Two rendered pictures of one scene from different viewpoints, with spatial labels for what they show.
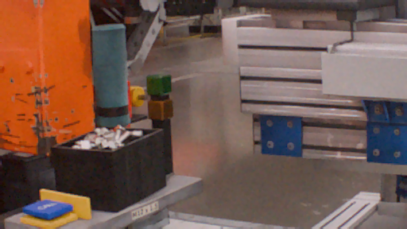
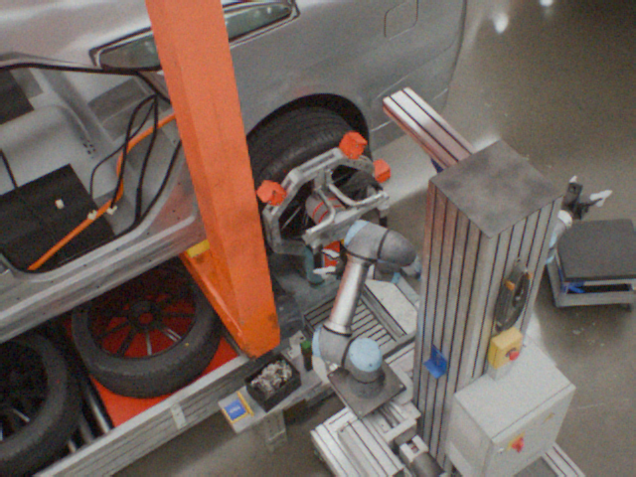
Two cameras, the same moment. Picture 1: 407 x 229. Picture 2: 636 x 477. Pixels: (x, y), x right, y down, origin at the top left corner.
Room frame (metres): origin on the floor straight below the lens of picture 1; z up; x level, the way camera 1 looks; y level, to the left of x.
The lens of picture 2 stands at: (0.14, -0.85, 3.74)
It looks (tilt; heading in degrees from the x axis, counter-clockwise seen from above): 53 degrees down; 28
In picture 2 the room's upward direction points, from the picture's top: 5 degrees counter-clockwise
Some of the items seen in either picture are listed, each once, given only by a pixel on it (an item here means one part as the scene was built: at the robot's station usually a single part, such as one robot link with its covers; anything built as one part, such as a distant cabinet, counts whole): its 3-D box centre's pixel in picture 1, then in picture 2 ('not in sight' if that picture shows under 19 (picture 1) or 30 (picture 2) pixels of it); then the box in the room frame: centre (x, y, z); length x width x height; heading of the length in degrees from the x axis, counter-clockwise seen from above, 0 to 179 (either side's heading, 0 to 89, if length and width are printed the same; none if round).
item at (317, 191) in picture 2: not in sight; (314, 206); (2.11, 0.21, 1.03); 0.19 x 0.18 x 0.11; 57
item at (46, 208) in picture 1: (48, 211); (235, 409); (1.37, 0.29, 0.47); 0.07 x 0.07 x 0.02; 57
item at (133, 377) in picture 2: not in sight; (148, 323); (1.64, 0.90, 0.39); 0.66 x 0.66 x 0.24
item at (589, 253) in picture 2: not in sight; (592, 267); (2.88, -0.92, 0.17); 0.43 x 0.36 x 0.34; 116
